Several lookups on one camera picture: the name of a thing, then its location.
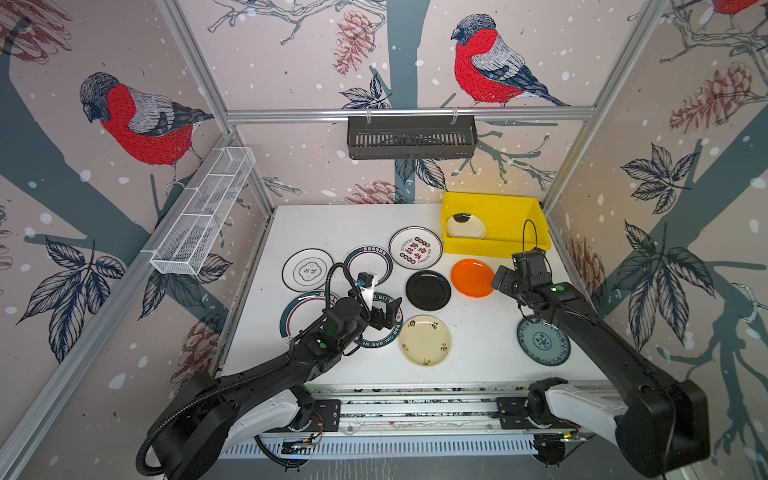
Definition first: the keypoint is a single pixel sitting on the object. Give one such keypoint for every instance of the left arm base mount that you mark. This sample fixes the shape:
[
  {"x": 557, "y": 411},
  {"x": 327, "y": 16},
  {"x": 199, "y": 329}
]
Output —
[{"x": 321, "y": 416}]

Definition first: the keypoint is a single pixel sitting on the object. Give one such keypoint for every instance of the white plate green rim lettered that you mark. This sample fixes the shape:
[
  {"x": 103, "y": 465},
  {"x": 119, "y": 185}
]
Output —
[{"x": 374, "y": 339}]

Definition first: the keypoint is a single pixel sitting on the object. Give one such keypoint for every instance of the yellow plastic bin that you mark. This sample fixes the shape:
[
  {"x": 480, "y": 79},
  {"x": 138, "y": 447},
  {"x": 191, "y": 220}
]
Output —
[{"x": 514, "y": 224}]

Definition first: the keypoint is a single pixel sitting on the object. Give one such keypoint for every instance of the white plate red green rim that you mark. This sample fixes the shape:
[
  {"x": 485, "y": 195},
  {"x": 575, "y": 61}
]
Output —
[{"x": 300, "y": 313}]

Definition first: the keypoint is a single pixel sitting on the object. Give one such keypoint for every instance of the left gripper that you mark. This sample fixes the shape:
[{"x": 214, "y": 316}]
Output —
[{"x": 389, "y": 315}]

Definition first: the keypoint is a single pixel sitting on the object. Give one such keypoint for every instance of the cream plate flower dots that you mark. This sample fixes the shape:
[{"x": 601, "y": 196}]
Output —
[{"x": 425, "y": 341}]

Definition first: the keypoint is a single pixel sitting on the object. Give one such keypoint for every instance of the cream plate black spot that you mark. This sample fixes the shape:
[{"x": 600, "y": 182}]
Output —
[{"x": 465, "y": 225}]

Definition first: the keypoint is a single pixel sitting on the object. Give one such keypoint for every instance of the white plate red characters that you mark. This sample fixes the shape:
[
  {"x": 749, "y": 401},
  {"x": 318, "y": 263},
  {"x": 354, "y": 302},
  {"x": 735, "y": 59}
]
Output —
[{"x": 415, "y": 248}]

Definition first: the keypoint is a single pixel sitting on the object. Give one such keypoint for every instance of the orange plate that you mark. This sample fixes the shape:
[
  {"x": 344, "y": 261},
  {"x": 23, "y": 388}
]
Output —
[{"x": 472, "y": 278}]

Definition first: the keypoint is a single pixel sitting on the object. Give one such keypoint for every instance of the blue green patterned plate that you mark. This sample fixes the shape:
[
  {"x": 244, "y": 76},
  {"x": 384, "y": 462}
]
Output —
[{"x": 542, "y": 342}]

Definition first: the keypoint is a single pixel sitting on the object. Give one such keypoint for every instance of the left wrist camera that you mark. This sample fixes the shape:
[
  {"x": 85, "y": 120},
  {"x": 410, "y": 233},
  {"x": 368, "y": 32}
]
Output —
[{"x": 366, "y": 282}]

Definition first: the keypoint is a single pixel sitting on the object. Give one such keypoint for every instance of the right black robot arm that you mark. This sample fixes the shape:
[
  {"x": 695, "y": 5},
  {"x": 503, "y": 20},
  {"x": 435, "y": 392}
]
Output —
[{"x": 660, "y": 424}]

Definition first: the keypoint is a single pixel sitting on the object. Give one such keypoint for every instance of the aluminium rail frame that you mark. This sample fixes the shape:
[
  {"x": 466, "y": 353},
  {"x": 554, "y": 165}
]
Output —
[{"x": 414, "y": 414}]

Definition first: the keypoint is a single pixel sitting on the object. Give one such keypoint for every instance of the white wire mesh shelf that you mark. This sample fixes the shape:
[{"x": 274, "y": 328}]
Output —
[{"x": 190, "y": 239}]

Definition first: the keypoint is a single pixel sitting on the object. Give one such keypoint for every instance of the white plate black cloud outline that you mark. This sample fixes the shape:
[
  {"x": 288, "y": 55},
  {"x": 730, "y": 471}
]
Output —
[{"x": 306, "y": 270}]

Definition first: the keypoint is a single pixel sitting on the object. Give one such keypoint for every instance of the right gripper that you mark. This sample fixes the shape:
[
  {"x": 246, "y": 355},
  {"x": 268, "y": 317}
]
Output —
[{"x": 506, "y": 280}]

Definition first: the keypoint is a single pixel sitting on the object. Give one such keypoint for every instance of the white plate green rim upper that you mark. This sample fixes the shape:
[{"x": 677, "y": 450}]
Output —
[{"x": 371, "y": 259}]

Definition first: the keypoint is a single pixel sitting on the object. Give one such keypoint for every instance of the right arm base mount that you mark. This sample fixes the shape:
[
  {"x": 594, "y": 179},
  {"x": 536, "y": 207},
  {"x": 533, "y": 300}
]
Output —
[{"x": 513, "y": 413}]

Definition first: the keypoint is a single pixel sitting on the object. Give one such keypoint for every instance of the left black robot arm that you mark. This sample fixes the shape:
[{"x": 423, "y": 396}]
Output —
[{"x": 188, "y": 436}]

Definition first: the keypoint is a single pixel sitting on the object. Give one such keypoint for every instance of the black hanging wire basket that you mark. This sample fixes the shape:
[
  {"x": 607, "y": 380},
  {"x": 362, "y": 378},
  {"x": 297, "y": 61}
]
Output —
[{"x": 412, "y": 138}]

